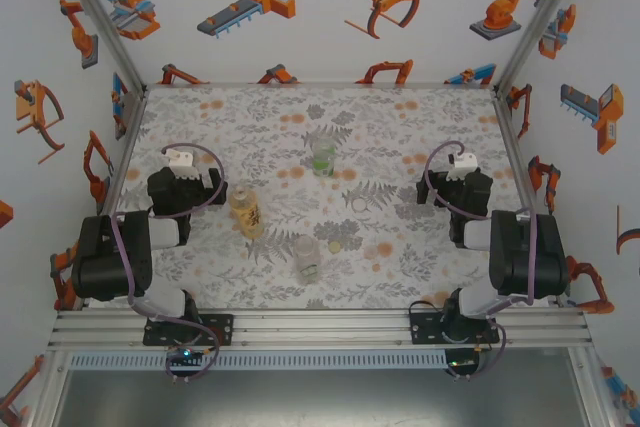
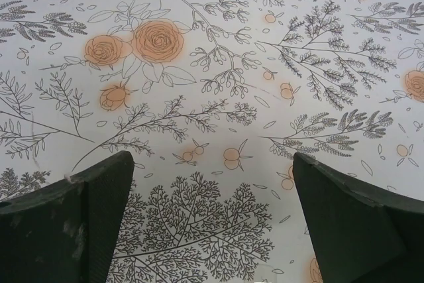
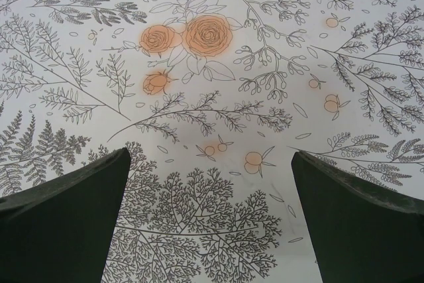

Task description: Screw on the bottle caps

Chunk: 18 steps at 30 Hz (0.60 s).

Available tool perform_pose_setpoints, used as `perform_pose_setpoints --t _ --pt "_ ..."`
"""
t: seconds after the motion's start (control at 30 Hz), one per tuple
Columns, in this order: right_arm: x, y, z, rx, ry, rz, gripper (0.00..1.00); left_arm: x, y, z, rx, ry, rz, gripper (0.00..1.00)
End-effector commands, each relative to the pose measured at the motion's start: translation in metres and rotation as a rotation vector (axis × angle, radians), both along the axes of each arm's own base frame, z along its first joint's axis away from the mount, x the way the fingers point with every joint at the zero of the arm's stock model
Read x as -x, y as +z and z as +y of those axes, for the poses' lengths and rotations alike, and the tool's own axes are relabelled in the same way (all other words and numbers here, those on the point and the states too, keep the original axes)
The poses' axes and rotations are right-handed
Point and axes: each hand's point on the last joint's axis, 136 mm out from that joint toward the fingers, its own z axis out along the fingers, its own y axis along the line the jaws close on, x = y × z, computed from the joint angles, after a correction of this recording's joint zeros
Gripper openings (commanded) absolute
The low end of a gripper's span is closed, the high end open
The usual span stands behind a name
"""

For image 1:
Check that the white bottle cap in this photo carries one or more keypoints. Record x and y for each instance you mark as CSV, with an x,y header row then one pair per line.
x,y
353,205

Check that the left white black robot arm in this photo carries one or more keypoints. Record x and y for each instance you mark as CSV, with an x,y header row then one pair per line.
x,y
110,257

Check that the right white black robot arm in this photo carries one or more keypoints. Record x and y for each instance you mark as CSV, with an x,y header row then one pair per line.
x,y
525,257

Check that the small circuit board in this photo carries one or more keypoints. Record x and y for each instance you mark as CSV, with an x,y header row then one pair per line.
x,y
460,363
182,353

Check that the yellow tea bottle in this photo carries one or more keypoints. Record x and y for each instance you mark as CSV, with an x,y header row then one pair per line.
x,y
246,212

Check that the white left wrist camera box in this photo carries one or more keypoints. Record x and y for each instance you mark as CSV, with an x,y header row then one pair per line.
x,y
181,163

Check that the yellow bottle cap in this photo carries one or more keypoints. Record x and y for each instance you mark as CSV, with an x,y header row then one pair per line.
x,y
334,247

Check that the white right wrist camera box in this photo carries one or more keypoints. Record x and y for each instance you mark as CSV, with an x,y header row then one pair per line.
x,y
462,166

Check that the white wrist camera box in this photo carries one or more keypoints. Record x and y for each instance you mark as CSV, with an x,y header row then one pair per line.
x,y
462,166
181,163

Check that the aluminium frame post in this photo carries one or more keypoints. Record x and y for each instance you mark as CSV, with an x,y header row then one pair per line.
x,y
100,12
542,12

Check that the tall clear white-label bottle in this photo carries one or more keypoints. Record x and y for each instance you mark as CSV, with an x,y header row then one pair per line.
x,y
306,259

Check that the floral table mat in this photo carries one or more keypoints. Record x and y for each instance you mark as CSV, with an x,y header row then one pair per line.
x,y
250,122

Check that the short clear green-label bottle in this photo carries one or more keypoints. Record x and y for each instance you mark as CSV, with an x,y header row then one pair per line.
x,y
324,159

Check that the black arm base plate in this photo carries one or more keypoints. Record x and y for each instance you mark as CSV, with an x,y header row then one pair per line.
x,y
420,327
222,329

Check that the aluminium side rail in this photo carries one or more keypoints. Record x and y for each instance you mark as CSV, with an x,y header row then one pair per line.
x,y
515,147
127,147

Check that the aluminium front rail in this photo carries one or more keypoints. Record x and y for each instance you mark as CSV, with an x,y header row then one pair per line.
x,y
320,329

